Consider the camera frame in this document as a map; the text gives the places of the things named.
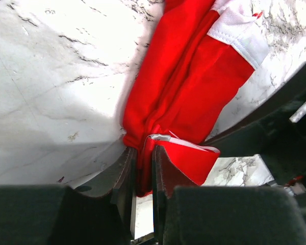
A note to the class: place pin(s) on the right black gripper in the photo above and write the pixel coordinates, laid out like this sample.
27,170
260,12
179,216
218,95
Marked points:
269,132

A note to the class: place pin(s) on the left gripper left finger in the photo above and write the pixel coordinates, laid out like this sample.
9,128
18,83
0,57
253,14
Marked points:
100,211

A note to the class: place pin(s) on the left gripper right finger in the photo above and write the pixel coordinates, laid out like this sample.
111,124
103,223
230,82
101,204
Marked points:
185,213

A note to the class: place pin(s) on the red boxer underwear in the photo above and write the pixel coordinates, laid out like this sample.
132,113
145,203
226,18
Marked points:
201,54

